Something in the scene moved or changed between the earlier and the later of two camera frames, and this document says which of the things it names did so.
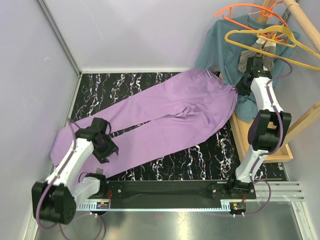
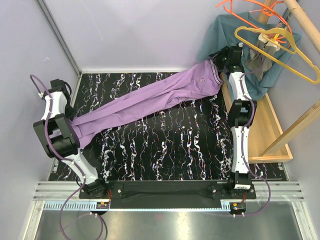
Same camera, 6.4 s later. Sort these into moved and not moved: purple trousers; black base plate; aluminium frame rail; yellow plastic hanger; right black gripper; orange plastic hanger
Moved: orange plastic hanger; right black gripper; yellow plastic hanger; purple trousers
Not moved: aluminium frame rail; black base plate
